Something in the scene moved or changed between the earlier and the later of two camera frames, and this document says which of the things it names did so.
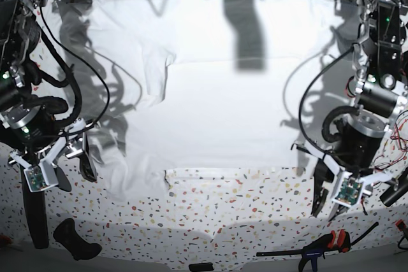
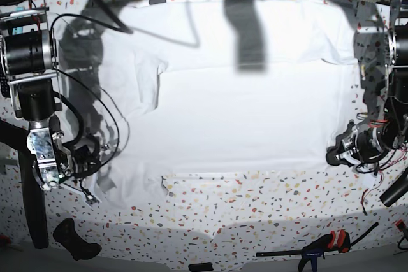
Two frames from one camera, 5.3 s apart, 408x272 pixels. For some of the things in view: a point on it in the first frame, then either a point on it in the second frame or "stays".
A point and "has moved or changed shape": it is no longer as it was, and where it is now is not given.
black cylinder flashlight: [396, 190] stays
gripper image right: [358, 139] → [357, 146]
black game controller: [66, 234] stays
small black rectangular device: [201, 267] stays
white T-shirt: [212, 79] has moved or changed shape
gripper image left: [32, 127] → [76, 162]
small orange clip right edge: [401, 225] stays
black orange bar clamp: [340, 241] stays
